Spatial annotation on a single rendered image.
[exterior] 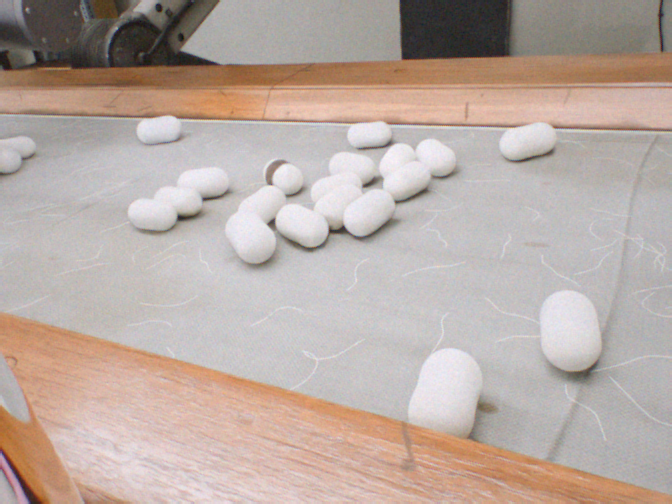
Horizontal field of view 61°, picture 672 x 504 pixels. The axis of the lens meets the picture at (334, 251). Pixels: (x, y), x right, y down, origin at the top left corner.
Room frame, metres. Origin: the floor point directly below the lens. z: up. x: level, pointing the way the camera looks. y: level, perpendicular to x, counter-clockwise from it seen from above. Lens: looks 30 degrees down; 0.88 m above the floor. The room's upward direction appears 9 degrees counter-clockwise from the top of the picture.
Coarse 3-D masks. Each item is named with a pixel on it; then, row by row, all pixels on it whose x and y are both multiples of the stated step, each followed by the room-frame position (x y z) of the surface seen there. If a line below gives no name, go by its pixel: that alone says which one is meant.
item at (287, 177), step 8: (272, 160) 0.35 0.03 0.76; (264, 168) 0.34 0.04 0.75; (280, 168) 0.33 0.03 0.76; (288, 168) 0.33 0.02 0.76; (296, 168) 0.33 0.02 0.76; (264, 176) 0.34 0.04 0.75; (280, 176) 0.33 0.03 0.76; (288, 176) 0.32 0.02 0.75; (296, 176) 0.33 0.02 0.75; (280, 184) 0.32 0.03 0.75; (288, 184) 0.32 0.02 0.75; (296, 184) 0.32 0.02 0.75; (288, 192) 0.32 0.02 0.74; (296, 192) 0.33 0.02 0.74
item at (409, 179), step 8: (400, 168) 0.30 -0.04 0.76; (408, 168) 0.30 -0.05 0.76; (416, 168) 0.30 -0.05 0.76; (424, 168) 0.30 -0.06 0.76; (392, 176) 0.30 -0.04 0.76; (400, 176) 0.29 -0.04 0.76; (408, 176) 0.30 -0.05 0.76; (416, 176) 0.30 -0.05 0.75; (424, 176) 0.30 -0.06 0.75; (384, 184) 0.30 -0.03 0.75; (392, 184) 0.29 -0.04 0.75; (400, 184) 0.29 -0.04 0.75; (408, 184) 0.29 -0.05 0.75; (416, 184) 0.30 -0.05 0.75; (424, 184) 0.30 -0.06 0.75; (392, 192) 0.29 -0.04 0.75; (400, 192) 0.29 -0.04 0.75; (408, 192) 0.29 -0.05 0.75; (416, 192) 0.30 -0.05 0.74; (400, 200) 0.29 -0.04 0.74
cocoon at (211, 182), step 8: (200, 168) 0.35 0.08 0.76; (208, 168) 0.35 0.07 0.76; (216, 168) 0.35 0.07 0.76; (184, 176) 0.34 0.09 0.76; (192, 176) 0.34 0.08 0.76; (200, 176) 0.34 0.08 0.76; (208, 176) 0.34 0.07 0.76; (216, 176) 0.34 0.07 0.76; (224, 176) 0.34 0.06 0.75; (184, 184) 0.34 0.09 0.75; (192, 184) 0.34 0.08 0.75; (200, 184) 0.34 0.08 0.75; (208, 184) 0.34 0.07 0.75; (216, 184) 0.34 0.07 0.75; (224, 184) 0.34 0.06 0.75; (200, 192) 0.34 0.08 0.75; (208, 192) 0.34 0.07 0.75; (216, 192) 0.34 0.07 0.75; (224, 192) 0.34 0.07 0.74
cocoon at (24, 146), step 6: (18, 138) 0.50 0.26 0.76; (24, 138) 0.50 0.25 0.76; (0, 144) 0.49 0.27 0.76; (6, 144) 0.49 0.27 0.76; (12, 144) 0.49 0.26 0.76; (18, 144) 0.49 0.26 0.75; (24, 144) 0.49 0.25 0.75; (30, 144) 0.50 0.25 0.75; (18, 150) 0.49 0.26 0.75; (24, 150) 0.49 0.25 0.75; (30, 150) 0.49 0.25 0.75; (24, 156) 0.49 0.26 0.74; (30, 156) 0.50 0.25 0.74
